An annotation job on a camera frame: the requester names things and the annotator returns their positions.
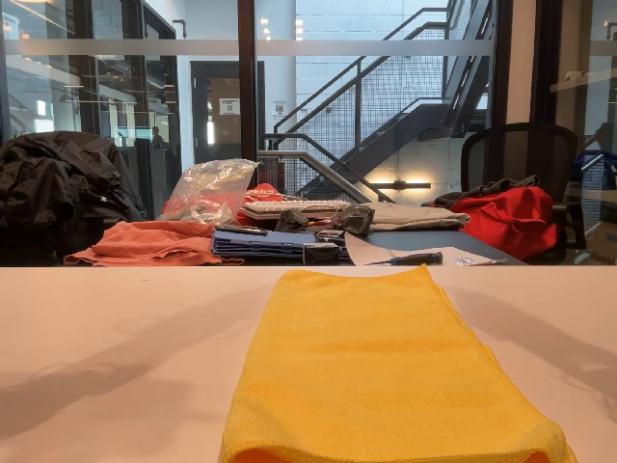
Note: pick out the small red object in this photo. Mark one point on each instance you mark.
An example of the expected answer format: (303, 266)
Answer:
(320, 223)

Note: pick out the blue black screwdriver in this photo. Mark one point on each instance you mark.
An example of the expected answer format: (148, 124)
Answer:
(419, 258)

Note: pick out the small clear screw bag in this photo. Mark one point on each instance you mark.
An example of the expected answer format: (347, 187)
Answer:
(470, 261)

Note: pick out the white lined paper sheet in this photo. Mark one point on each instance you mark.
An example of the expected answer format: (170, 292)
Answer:
(366, 251)

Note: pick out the small black box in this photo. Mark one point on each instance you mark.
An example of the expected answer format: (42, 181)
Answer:
(320, 253)

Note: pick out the yellow microfiber towel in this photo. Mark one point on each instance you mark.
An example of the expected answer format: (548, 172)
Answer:
(366, 362)

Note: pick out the clear plastic bag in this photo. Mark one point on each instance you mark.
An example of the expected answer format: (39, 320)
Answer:
(212, 188)

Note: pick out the black jacket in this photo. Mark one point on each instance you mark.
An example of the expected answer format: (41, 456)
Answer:
(48, 193)

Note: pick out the dark crumpled plastic bag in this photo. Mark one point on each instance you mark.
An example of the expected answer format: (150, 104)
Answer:
(289, 219)

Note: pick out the orange shirt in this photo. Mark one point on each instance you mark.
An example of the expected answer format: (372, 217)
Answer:
(144, 243)

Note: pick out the black office chair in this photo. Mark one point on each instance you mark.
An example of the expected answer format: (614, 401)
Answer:
(520, 154)

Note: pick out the cardboard box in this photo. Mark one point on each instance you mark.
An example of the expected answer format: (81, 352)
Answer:
(602, 243)

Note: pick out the grey crumpled plastic bag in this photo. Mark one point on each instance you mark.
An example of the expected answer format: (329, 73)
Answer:
(356, 219)

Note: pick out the person in background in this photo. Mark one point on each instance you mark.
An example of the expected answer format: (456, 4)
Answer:
(157, 136)

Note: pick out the white QR sign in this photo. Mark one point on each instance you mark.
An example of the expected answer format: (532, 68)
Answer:
(230, 106)

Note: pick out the white wall poster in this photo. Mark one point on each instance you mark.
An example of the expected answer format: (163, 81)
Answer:
(279, 109)

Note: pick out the red bag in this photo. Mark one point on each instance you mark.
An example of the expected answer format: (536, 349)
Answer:
(506, 222)

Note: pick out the wall light bar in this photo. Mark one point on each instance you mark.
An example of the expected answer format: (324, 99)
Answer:
(402, 184)

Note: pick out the black metal staircase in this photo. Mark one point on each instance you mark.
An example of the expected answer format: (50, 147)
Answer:
(410, 120)

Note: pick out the beige folded cloth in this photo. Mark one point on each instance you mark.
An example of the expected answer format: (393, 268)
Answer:
(414, 217)

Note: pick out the black framed door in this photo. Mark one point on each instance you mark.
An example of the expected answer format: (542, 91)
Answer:
(212, 135)

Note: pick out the red cloth white print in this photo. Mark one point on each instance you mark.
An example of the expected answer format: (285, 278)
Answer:
(262, 195)

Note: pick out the blue folder stack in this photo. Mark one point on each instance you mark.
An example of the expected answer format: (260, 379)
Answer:
(260, 242)

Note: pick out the white keyboard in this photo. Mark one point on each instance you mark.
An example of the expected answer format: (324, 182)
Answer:
(289, 208)

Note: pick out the dark grey garment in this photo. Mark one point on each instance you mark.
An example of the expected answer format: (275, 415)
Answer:
(482, 189)

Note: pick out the dark desk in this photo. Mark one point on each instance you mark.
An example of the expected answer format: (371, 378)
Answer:
(419, 238)

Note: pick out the blue crate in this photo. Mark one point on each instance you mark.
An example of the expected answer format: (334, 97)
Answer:
(598, 178)

